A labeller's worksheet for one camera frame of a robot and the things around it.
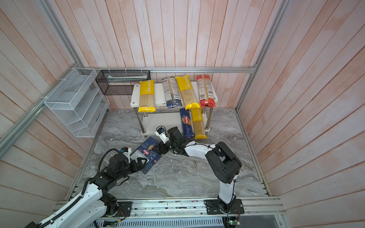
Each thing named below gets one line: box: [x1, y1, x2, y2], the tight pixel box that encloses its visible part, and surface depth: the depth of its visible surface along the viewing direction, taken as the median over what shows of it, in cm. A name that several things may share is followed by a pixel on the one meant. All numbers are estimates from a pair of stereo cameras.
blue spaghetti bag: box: [179, 107, 194, 138], surface depth 101 cm
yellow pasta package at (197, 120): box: [185, 102, 208, 141], surface depth 100 cm
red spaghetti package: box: [196, 75, 216, 108], surface depth 79 cm
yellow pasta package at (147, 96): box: [137, 79, 156, 113], surface depth 78 cm
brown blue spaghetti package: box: [161, 76, 183, 109], surface depth 80 cm
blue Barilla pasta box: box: [129, 136, 162, 175], surface depth 87 cm
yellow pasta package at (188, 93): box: [174, 75, 201, 110], surface depth 80 cm
